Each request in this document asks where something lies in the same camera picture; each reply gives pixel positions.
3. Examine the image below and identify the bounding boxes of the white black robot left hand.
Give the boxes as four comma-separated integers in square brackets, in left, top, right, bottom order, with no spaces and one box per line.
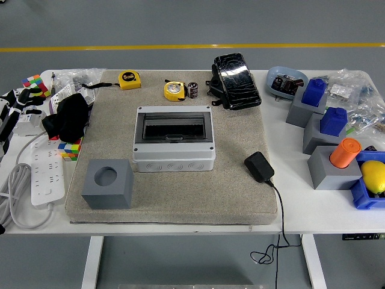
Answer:
[0,87,46,162]

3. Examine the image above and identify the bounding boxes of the dark transparent hinged box lid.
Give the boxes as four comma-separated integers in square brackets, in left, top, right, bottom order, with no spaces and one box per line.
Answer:
[134,113,211,143]

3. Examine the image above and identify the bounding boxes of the grey plastic junction box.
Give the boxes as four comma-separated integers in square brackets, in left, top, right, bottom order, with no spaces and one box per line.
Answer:
[132,105,217,173]

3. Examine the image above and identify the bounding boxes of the blue block battery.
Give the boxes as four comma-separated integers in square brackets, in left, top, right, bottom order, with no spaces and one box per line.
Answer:
[301,78,328,108]
[319,107,348,137]

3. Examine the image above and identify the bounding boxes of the orange cylindrical battery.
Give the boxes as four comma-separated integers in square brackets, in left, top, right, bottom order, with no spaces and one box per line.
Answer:
[330,138,362,169]

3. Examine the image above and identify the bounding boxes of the white circuit breaker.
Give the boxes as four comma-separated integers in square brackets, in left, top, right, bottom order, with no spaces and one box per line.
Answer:
[13,104,48,137]

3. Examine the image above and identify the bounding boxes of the large colourful puzzle cube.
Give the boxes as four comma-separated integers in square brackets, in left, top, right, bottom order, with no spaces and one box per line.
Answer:
[22,74,51,98]

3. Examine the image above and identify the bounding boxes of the white purple packet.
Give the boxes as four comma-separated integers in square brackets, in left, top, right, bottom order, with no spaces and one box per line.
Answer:
[49,83,76,115]

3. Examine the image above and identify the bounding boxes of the black cloth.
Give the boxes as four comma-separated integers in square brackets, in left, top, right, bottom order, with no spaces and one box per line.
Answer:
[42,93,91,144]

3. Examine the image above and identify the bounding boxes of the white power strip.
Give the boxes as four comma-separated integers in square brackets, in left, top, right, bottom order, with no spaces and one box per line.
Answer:
[31,138,66,207]

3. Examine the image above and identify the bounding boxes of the small colourful puzzle cube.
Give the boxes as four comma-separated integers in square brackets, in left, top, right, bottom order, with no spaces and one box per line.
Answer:
[57,137,84,163]

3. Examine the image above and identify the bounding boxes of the clear bag dark parts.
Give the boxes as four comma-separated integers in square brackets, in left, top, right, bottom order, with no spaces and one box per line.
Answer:
[55,68,106,91]

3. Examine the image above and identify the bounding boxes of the square yellow tape measure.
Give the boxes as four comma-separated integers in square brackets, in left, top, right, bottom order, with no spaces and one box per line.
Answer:
[81,70,142,90]

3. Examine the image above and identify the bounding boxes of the grey holder block round hole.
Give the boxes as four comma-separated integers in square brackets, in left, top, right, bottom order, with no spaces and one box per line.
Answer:
[81,158,135,210]
[307,145,363,190]

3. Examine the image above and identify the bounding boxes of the white table leg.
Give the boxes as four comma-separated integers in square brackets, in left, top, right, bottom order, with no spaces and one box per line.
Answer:
[302,234,327,289]
[81,235,105,289]

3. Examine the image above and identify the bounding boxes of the round yellow tape measure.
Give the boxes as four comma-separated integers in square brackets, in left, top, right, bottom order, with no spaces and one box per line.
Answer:
[164,80,189,102]

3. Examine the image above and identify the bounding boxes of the beige fabric mat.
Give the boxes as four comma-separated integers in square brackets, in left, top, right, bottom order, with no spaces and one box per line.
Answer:
[65,70,278,226]

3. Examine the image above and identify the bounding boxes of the black glossy pouch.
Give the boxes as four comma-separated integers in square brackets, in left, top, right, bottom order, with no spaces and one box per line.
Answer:
[206,53,262,111]

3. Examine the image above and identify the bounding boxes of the black power adapter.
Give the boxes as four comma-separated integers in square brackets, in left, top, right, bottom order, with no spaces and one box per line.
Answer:
[244,151,276,183]

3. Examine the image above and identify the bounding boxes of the light blue bowl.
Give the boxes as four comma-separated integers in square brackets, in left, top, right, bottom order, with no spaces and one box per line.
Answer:
[266,66,310,101]

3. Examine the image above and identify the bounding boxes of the dark brown components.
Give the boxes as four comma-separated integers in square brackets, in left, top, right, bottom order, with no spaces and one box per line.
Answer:
[271,75,304,94]

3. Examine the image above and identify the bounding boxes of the small clear bag white parts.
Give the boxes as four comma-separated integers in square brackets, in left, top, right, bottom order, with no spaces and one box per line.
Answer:
[327,83,355,100]

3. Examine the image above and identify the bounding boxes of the large clear parts bag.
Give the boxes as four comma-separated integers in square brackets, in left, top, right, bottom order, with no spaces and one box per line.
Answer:
[323,69,385,136]

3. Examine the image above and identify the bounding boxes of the blue plastic bin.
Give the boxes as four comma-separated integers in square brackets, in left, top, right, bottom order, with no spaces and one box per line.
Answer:
[350,150,385,210]

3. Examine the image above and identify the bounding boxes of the yellow lemon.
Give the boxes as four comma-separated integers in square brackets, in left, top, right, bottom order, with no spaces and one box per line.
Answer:
[360,160,385,194]

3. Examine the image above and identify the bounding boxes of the black table control panel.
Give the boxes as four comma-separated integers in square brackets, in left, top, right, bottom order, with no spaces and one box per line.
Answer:
[342,233,385,241]

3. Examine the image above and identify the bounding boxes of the black adapter cord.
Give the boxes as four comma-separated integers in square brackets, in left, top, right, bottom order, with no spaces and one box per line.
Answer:
[250,179,303,289]

